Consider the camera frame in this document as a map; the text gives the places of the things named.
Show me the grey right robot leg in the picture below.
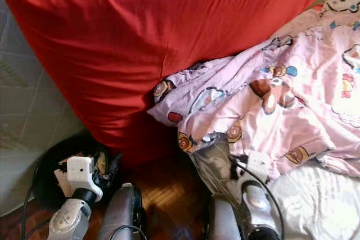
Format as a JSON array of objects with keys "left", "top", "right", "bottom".
[{"left": 205, "top": 195, "right": 242, "bottom": 240}]

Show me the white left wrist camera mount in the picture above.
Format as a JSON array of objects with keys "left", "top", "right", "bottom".
[{"left": 65, "top": 156, "right": 103, "bottom": 202}]

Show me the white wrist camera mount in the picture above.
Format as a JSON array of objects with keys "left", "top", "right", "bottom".
[
  {"left": 65, "top": 156, "right": 103, "bottom": 202},
  {"left": 246, "top": 150, "right": 273, "bottom": 182}
]

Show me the white floral bed sheet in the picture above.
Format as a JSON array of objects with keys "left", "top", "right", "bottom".
[{"left": 188, "top": 139, "right": 360, "bottom": 240}]

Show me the grey left robot leg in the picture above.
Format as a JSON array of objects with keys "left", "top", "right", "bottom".
[{"left": 96, "top": 183, "right": 147, "bottom": 240}]

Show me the pink cartoon print blanket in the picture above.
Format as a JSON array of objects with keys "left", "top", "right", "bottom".
[{"left": 147, "top": 0, "right": 360, "bottom": 179}]

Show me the green quilted mattress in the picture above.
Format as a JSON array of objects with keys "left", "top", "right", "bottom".
[{"left": 0, "top": 0, "right": 85, "bottom": 215}]

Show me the brown cardboard piece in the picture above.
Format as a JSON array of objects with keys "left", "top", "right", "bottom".
[{"left": 55, "top": 153, "right": 77, "bottom": 196}]

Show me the black round bin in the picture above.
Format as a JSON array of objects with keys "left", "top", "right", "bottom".
[{"left": 31, "top": 133, "right": 119, "bottom": 210}]

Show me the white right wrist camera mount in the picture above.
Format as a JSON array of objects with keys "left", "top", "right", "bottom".
[{"left": 246, "top": 150, "right": 273, "bottom": 182}]

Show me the large red fabric cushion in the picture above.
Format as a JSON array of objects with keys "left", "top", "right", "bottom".
[{"left": 0, "top": 0, "right": 347, "bottom": 167}]

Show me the grey robot leg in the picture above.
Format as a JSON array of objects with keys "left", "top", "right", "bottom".
[
  {"left": 96, "top": 183, "right": 147, "bottom": 240},
  {"left": 205, "top": 195, "right": 242, "bottom": 240}
]

